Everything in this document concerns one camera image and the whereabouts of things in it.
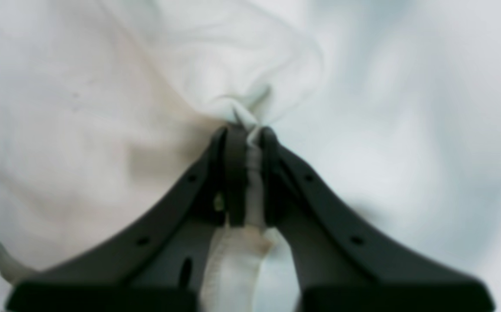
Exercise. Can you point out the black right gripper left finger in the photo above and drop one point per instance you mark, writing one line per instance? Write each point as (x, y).
(157, 263)

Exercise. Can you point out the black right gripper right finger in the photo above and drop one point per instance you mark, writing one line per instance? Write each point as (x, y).
(342, 262)

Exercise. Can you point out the white printed t-shirt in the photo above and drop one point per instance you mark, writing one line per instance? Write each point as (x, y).
(103, 103)

